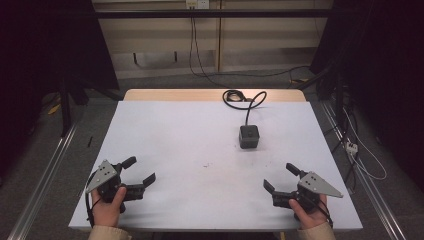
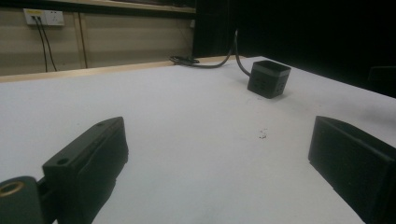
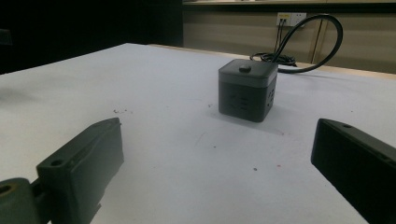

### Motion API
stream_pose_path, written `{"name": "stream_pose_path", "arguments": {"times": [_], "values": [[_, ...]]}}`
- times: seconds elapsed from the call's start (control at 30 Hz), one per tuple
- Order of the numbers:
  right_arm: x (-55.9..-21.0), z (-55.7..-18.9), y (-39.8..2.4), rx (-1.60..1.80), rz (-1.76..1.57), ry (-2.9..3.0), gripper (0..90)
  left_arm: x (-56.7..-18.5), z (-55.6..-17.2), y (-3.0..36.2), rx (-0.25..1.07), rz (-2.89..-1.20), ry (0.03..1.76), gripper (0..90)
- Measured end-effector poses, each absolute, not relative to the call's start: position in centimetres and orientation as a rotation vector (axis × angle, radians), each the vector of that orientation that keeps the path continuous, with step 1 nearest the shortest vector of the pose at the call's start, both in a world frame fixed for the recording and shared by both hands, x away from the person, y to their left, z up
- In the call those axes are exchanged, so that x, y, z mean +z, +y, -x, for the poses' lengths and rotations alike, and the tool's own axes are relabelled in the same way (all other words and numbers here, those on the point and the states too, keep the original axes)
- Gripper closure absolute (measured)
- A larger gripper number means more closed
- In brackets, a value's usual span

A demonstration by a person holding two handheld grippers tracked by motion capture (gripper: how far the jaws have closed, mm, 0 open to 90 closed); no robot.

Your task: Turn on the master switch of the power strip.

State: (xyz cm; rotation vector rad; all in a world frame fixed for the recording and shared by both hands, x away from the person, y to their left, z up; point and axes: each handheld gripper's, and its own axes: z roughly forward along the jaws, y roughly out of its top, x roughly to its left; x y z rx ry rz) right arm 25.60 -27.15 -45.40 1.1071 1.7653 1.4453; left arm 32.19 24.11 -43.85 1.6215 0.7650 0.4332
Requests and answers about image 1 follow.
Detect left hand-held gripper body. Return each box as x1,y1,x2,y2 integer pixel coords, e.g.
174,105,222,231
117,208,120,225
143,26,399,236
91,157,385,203
85,159,147,214

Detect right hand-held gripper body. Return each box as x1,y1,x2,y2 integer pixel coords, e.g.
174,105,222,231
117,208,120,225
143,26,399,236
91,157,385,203
272,170,344,213

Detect person's right hand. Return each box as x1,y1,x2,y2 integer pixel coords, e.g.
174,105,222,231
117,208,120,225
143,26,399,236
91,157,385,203
288,194,330,231

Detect person's left hand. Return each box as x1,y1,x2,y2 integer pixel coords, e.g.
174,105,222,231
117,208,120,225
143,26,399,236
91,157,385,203
91,186,128,228

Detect white power strip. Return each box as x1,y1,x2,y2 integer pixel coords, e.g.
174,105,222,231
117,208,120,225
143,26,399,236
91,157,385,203
345,140,360,156

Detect black cube device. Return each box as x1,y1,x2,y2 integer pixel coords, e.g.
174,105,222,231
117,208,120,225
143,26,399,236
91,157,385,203
238,124,261,150

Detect white table mat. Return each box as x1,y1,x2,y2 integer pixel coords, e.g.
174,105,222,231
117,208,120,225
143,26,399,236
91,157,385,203
68,100,364,232

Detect black metal stand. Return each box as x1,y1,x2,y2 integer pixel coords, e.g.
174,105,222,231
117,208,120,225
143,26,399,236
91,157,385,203
59,75,90,138

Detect yellow floor tape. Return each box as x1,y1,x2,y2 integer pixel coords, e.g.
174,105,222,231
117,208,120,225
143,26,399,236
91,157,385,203
47,103,63,116

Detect black curtain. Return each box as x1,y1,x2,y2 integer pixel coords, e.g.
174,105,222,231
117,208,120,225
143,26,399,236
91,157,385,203
309,0,424,193
0,0,120,178

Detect black horizontal bar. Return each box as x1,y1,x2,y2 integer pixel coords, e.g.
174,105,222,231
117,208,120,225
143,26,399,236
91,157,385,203
94,8,335,19

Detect left hand-held gripper black cable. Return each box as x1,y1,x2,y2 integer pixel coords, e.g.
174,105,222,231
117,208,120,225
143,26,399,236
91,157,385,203
84,171,102,229

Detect hand-held gripper black cable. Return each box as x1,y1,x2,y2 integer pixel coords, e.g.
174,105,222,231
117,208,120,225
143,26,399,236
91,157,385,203
306,194,334,230
84,171,102,229

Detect right hand-held gripper black cable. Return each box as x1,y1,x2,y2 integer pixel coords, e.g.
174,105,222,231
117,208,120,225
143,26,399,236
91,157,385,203
306,194,334,230

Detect aluminium floor rail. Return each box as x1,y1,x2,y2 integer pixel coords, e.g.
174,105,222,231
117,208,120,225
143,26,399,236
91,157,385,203
7,123,78,240
320,100,408,240

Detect white floor cable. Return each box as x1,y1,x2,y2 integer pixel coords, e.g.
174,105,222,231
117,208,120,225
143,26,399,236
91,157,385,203
342,107,388,182

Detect black cube device cable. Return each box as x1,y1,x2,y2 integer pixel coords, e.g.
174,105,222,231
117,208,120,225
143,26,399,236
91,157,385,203
222,89,268,127

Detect black hanging wall cable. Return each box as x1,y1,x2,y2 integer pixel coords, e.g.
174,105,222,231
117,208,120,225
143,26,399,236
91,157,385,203
188,16,313,88

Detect white wall socket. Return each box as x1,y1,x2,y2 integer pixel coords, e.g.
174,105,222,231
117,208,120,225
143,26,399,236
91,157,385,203
185,0,211,10

